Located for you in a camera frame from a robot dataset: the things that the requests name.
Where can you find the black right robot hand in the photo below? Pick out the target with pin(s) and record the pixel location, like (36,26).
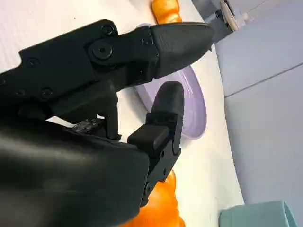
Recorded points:
(59,170)

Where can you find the orange white toy bread roll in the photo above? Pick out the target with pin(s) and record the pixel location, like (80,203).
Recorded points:
(163,205)
(165,9)

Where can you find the lilac plate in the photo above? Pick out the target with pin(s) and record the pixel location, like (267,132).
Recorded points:
(194,106)

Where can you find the pale green mug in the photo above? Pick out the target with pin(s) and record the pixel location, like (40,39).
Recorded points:
(258,215)

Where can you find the white beige workshop fixture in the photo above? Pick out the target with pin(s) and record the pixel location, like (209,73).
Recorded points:
(230,16)

